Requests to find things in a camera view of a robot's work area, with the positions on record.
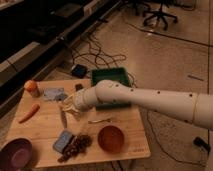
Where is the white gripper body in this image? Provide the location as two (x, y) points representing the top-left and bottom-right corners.
(69, 90), (88, 111)

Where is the purple bowl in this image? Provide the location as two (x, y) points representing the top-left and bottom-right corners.
(0, 138), (32, 171)

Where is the dark grape bunch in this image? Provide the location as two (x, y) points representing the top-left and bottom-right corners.
(58, 135), (92, 163)

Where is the orange carrot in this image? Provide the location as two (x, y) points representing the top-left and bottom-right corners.
(18, 104), (40, 124)

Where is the metal fork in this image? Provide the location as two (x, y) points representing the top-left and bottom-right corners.
(88, 118), (112, 124)

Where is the blue sponge block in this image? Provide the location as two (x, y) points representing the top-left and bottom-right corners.
(53, 130), (74, 153)

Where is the black floor cable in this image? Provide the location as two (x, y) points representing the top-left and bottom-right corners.
(63, 33), (213, 169)

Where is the black office chair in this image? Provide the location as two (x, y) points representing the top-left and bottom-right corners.
(143, 0), (178, 30)

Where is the black power adapter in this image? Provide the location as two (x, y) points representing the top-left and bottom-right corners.
(71, 64), (87, 78)

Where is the orange brown bowl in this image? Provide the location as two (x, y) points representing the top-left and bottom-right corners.
(98, 125), (125, 154)

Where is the small black box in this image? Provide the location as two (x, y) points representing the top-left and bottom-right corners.
(75, 84), (83, 91)

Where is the green plastic tray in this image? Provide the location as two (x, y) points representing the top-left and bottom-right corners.
(90, 67), (131, 110)

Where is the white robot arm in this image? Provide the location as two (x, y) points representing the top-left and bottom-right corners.
(71, 80), (213, 131)

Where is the black object on floor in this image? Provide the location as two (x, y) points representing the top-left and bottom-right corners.
(193, 137), (211, 153)

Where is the grey blue cloth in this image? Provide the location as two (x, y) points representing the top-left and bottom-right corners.
(43, 88), (67, 101)

